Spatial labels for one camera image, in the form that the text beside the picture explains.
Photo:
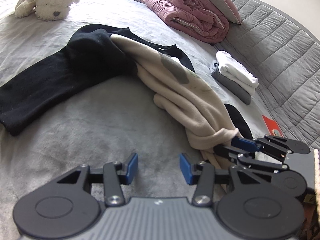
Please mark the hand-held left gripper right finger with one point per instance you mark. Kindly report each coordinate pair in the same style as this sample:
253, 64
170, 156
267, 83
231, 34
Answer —
185, 166

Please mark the red book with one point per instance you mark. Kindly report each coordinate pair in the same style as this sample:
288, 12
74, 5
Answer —
271, 123

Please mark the grey quilted headboard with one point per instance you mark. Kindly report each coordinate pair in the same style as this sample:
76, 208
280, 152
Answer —
280, 42

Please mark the white folded garment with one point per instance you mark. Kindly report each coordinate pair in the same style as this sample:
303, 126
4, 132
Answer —
237, 72

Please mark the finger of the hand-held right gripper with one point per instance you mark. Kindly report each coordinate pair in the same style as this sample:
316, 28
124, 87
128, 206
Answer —
225, 150
243, 143

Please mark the person's right forearm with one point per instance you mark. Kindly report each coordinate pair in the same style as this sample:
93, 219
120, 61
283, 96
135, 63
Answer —
317, 180

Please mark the light blue notebook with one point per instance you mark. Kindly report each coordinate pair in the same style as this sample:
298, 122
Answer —
276, 133

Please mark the grey bed sheet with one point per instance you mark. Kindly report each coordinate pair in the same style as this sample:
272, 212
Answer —
87, 130

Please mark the white plush dog toy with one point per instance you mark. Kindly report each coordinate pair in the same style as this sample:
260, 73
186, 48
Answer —
47, 0

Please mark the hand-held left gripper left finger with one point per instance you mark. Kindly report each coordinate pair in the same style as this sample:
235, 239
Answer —
132, 165

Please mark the pink folded quilt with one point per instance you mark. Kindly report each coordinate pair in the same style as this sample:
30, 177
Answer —
190, 12

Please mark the beige and black raglan sweatshirt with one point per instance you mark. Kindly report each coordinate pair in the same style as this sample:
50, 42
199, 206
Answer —
50, 85

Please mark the pink and grey pillow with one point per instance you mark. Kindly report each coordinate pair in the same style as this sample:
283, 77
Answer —
225, 2

